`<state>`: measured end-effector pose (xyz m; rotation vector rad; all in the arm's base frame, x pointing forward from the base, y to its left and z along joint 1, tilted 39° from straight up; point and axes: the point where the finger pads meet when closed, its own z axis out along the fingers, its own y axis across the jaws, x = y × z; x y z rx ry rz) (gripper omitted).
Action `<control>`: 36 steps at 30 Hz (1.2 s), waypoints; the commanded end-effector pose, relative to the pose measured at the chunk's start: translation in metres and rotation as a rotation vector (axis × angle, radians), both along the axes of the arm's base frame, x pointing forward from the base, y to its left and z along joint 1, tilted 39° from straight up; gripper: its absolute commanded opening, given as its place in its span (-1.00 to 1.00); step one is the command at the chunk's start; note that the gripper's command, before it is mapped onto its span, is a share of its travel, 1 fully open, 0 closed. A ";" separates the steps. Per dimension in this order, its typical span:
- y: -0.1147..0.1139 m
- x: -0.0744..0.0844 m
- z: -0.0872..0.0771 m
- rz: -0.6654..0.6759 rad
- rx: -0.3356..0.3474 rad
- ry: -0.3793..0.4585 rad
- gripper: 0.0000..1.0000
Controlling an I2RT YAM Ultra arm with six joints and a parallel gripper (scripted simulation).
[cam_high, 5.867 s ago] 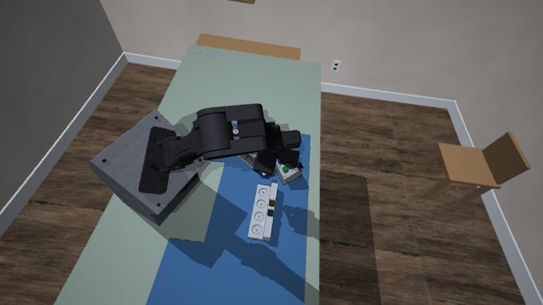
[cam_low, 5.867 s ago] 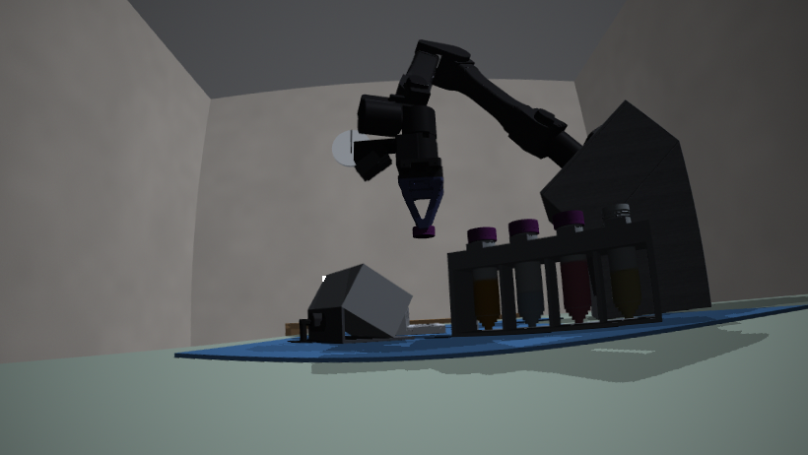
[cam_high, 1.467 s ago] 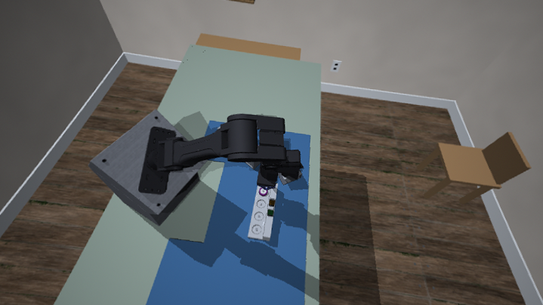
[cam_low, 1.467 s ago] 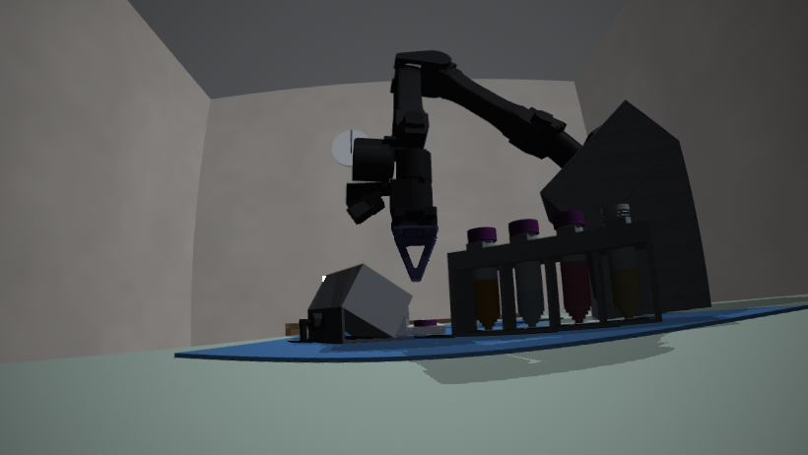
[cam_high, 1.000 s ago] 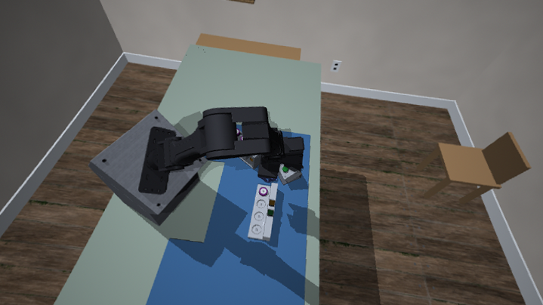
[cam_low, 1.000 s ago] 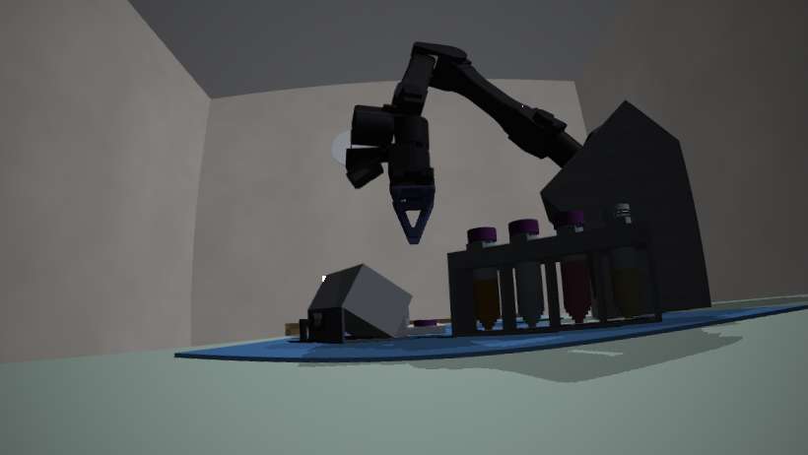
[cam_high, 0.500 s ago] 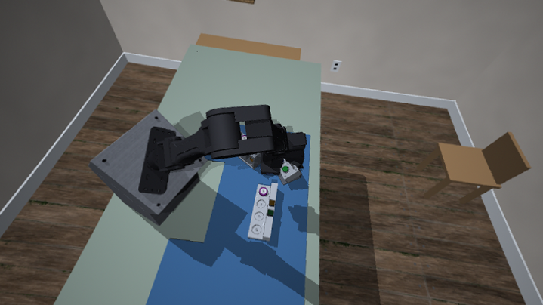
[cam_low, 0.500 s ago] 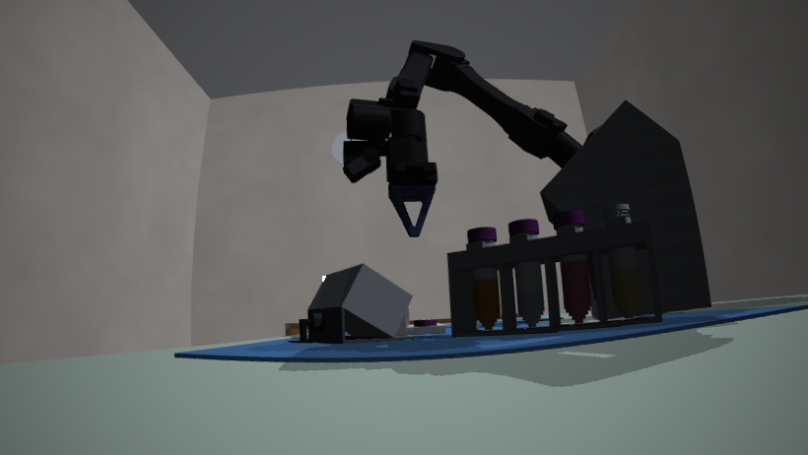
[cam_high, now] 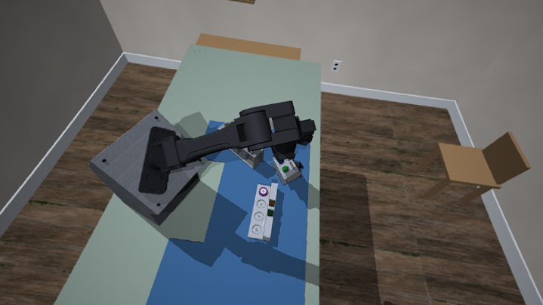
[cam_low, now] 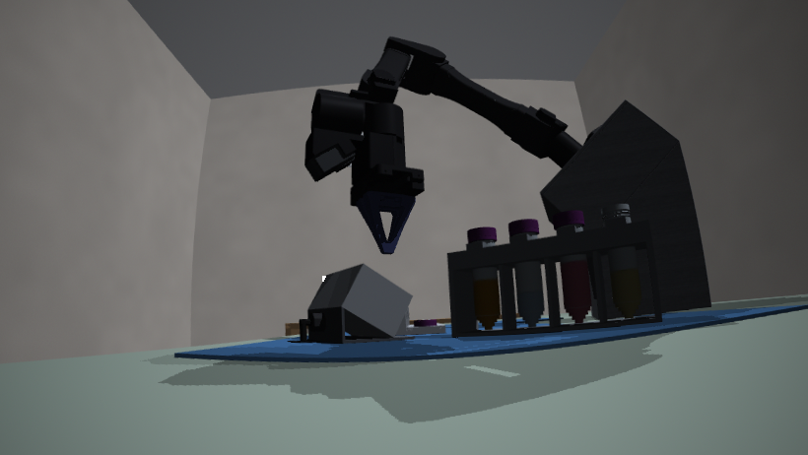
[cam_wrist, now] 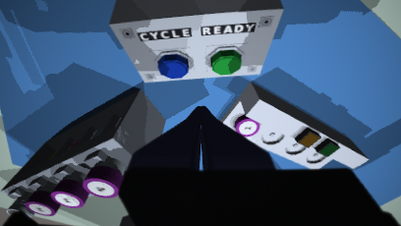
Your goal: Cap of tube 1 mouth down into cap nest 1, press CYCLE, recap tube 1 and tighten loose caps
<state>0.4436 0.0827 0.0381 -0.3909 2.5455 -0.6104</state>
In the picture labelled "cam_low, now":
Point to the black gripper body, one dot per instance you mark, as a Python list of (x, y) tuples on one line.
[(409, 181)]

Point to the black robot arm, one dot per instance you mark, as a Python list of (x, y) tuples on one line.
[(327, 151)]

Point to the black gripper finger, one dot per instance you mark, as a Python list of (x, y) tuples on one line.
[(362, 208), (373, 201)]

